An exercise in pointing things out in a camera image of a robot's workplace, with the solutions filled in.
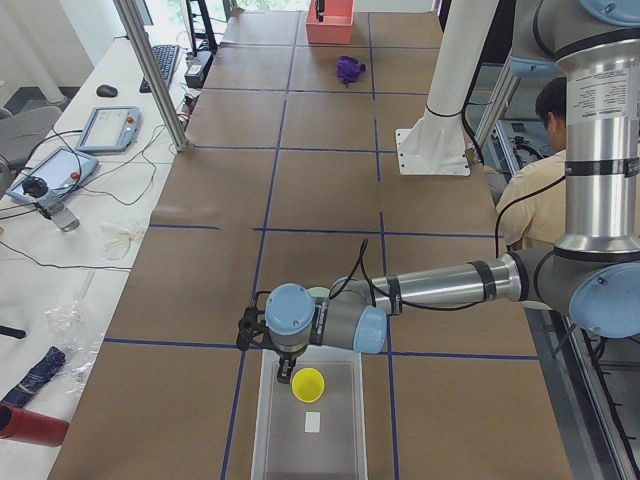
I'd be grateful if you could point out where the grey office chair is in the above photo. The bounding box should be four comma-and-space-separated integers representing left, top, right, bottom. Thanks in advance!
1, 106, 62, 171

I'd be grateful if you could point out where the gripper tip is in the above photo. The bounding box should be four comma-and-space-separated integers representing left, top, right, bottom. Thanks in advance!
315, 0, 326, 22

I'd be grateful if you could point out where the black computer mouse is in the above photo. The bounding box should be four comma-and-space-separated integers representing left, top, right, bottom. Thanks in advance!
96, 84, 119, 98

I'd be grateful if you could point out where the folded blue umbrella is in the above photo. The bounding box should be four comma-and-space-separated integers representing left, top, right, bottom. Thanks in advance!
1, 346, 66, 408

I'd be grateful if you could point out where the red metal bottle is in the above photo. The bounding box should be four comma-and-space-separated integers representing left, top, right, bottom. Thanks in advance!
1, 404, 69, 447

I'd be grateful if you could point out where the clear plastic wrap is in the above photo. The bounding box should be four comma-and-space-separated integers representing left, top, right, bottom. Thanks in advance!
44, 299, 107, 396

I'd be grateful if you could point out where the near teach pendant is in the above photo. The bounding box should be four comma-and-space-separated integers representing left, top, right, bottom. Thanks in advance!
6, 147, 99, 204

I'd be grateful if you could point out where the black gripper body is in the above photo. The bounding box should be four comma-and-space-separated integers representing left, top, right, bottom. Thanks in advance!
277, 351, 300, 368

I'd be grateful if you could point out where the person in beige shirt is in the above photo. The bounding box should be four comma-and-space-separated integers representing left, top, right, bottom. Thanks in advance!
496, 77, 567, 250

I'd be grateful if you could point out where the clear water bottle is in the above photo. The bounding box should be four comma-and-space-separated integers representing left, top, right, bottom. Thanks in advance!
22, 176, 80, 232

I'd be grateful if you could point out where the mint green bowl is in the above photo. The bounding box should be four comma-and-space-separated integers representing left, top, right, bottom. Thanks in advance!
307, 286, 330, 298

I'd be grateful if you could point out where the black keyboard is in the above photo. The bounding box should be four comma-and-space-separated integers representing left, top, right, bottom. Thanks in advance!
151, 44, 181, 87

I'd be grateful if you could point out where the aluminium frame post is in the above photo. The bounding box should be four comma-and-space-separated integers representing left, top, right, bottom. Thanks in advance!
113, 0, 189, 152

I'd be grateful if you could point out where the clear plastic storage box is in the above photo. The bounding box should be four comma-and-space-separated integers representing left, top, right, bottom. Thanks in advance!
251, 346, 368, 479

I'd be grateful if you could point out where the teach pendant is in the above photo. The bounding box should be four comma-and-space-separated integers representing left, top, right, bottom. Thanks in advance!
76, 106, 142, 154
6, 147, 99, 204

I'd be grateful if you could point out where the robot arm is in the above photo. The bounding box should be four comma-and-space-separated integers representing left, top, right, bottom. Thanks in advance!
258, 1, 639, 383

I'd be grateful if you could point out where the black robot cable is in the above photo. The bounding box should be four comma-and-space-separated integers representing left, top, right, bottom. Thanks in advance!
344, 238, 381, 306

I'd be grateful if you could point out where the far teach pendant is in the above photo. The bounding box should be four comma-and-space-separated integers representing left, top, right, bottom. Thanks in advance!
76, 106, 142, 154

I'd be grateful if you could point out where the purple crumpled cloth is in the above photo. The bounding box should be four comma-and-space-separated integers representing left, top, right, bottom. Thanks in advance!
336, 56, 367, 88

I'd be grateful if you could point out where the white crumpled tissue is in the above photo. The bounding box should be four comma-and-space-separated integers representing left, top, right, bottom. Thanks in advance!
99, 221, 146, 260

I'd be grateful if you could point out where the pink plastic bin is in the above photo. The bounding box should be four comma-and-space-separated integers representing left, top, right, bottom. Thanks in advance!
305, 0, 354, 45

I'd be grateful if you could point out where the yellow plastic cup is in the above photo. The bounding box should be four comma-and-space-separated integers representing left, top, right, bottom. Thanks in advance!
291, 367, 325, 403

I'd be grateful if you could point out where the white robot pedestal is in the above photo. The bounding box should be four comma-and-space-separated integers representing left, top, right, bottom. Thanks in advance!
396, 0, 499, 176

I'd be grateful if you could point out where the black power box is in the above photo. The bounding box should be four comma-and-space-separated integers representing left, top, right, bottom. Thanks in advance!
184, 51, 213, 89

